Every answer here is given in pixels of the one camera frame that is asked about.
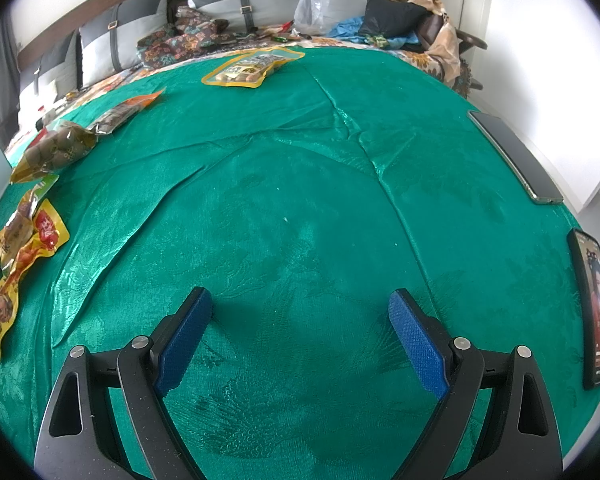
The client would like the green satin blanket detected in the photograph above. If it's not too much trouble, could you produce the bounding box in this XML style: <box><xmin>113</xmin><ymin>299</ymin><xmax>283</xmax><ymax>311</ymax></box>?
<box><xmin>0</xmin><ymin>42</ymin><xmax>600</xmax><ymax>480</ymax></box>

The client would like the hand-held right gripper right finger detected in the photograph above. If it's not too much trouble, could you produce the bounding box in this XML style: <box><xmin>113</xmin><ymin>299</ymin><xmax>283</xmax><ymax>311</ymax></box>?
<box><xmin>387</xmin><ymin>288</ymin><xmax>563</xmax><ymax>480</ymax></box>

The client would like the brown chair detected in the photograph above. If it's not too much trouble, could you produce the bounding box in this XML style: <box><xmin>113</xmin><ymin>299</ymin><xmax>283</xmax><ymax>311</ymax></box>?
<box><xmin>420</xmin><ymin>10</ymin><xmax>488</xmax><ymax>53</ymax></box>

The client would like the dried longan packet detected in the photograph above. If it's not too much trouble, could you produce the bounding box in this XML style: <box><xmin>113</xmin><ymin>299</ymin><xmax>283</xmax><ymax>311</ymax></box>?
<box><xmin>10</xmin><ymin>120</ymin><xmax>99</xmax><ymax>184</ymax></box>

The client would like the yellow red-label snack packet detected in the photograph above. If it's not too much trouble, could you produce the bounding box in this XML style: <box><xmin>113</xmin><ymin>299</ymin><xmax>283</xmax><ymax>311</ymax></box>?
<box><xmin>0</xmin><ymin>187</ymin><xmax>71</xmax><ymax>286</ymax></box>

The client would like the black bag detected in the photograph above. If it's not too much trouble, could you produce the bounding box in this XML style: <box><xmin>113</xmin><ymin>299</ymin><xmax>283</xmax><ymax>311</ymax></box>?
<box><xmin>358</xmin><ymin>0</ymin><xmax>428</xmax><ymax>38</ymax></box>

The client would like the dark smartphone screen off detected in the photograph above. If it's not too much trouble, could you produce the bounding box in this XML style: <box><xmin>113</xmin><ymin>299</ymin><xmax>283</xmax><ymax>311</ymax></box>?
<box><xmin>467</xmin><ymin>110</ymin><xmax>565</xmax><ymax>206</ymax></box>

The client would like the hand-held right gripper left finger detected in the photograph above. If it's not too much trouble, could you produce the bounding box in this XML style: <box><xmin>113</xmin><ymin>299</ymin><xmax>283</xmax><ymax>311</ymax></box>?
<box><xmin>34</xmin><ymin>286</ymin><xmax>214</xmax><ymax>480</ymax></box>

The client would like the green snack packet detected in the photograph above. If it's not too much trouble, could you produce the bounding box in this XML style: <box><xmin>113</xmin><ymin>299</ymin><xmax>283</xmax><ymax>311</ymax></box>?
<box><xmin>27</xmin><ymin>172</ymin><xmax>61</xmax><ymax>201</ymax></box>

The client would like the black phone with lit screen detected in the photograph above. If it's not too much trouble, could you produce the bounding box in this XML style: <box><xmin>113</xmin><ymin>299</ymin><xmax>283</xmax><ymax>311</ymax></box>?
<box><xmin>566</xmin><ymin>227</ymin><xmax>600</xmax><ymax>391</ymax></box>

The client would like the orange-edged snack packet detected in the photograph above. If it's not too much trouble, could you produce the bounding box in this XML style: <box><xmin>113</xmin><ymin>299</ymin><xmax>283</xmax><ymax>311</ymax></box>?
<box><xmin>94</xmin><ymin>87</ymin><xmax>167</xmax><ymax>136</ymax></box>

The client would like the blue cloth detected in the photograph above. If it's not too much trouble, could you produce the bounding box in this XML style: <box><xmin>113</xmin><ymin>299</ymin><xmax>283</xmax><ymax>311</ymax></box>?
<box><xmin>327</xmin><ymin>16</ymin><xmax>426</xmax><ymax>53</ymax></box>

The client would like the dark floral cloth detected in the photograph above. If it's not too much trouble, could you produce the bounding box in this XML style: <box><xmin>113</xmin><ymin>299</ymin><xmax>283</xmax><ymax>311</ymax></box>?
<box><xmin>136</xmin><ymin>5</ymin><xmax>241</xmax><ymax>68</ymax></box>

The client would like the clear plastic bag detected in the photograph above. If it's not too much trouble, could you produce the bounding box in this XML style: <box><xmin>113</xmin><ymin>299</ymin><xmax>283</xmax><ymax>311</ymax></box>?
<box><xmin>294</xmin><ymin>0</ymin><xmax>337</xmax><ymax>36</ymax></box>

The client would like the beige patterned blanket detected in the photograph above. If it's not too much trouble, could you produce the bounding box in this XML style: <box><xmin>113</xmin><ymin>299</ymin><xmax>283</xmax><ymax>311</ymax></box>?
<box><xmin>382</xmin><ymin>0</ymin><xmax>473</xmax><ymax>98</ymax></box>

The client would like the yellow-rimmed clear snack packet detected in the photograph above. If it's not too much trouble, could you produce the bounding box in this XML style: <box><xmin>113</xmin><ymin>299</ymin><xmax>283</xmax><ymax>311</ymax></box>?
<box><xmin>201</xmin><ymin>46</ymin><xmax>306</xmax><ymax>90</ymax></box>

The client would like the yellow brown snack packet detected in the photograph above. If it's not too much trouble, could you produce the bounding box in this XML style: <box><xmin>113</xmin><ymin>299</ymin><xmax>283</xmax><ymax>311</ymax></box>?
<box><xmin>0</xmin><ymin>255</ymin><xmax>36</xmax><ymax>365</ymax></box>

